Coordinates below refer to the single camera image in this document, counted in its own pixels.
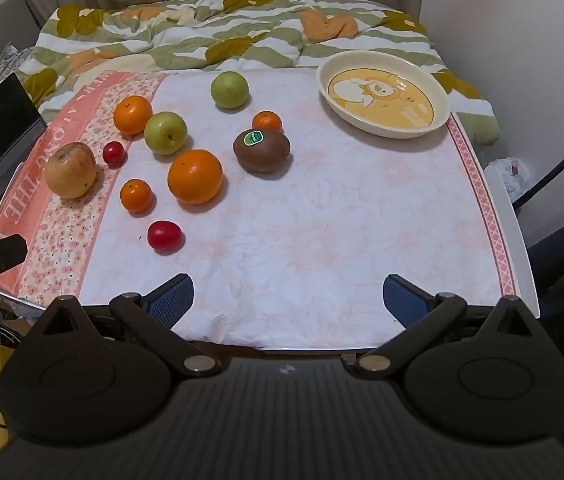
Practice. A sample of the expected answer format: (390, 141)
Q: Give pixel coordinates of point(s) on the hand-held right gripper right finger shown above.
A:
(401, 300)

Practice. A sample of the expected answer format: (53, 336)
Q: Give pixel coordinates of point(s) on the small orange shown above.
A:
(136, 195)
(267, 121)

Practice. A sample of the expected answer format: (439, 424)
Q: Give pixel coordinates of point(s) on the brown kiwi with green sticker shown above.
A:
(262, 155)

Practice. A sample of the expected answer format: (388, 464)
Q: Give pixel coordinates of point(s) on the large orange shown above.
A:
(195, 176)

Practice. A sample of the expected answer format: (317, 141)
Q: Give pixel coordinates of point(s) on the cream plate with cartoon print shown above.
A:
(381, 95)

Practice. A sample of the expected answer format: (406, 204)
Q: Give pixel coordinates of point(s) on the green apple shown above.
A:
(230, 90)
(165, 132)

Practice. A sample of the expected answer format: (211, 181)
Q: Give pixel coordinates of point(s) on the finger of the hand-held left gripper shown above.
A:
(7, 255)

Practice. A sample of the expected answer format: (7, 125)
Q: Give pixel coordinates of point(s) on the red cherry tomato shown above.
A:
(164, 235)
(114, 153)

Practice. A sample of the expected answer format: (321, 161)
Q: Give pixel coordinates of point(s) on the white plastic bag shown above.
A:
(509, 172)

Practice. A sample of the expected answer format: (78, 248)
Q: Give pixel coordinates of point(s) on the medium orange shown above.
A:
(133, 115)

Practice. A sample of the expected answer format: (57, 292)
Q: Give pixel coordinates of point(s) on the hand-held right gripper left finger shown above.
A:
(174, 300)

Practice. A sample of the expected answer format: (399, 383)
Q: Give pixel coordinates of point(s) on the green and white floral blanket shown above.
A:
(212, 35)

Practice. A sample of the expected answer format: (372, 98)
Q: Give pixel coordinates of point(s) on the white and pink tablecloth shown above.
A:
(287, 240)

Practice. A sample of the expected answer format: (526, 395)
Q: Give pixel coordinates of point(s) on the yellow-red apple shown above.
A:
(70, 170)

